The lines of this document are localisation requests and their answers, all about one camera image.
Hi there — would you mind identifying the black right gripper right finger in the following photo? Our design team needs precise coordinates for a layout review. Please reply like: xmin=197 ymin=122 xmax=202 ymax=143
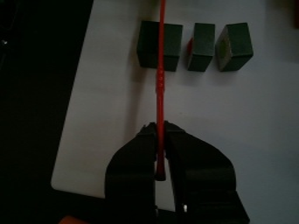
xmin=162 ymin=120 xmax=250 ymax=224

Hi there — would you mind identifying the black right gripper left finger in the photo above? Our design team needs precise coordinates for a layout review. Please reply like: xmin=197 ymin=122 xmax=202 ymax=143
xmin=102 ymin=122 xmax=160 ymax=224

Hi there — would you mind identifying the red toy knife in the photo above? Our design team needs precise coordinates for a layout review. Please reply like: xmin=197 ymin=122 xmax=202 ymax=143
xmin=153 ymin=0 xmax=168 ymax=182

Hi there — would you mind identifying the green toy sushi roll piece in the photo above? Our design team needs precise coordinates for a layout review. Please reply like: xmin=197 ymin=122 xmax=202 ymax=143
xmin=134 ymin=19 xmax=184 ymax=73
xmin=184 ymin=22 xmax=217 ymax=73
xmin=213 ymin=22 xmax=256 ymax=73

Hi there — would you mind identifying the white cutting board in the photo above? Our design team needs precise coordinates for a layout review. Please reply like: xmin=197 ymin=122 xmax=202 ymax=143
xmin=49 ymin=0 xmax=299 ymax=224

